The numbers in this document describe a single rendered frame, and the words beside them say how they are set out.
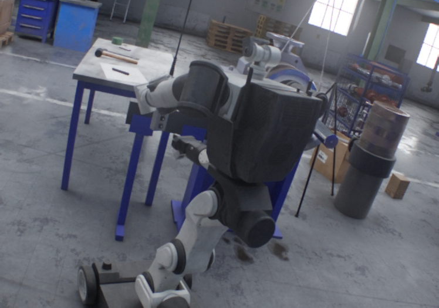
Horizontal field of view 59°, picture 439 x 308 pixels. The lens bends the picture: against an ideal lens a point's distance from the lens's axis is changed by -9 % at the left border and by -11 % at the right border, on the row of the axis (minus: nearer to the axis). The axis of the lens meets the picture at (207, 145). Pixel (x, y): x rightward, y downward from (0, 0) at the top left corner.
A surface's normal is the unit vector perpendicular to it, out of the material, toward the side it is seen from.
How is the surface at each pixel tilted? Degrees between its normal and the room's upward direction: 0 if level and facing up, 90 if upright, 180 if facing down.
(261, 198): 40
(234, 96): 83
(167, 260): 90
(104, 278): 45
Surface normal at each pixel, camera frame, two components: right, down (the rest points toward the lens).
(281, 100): 0.57, 0.36
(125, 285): 0.26, -0.90
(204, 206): -0.86, -0.05
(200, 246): 0.39, 0.59
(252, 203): 0.49, -0.41
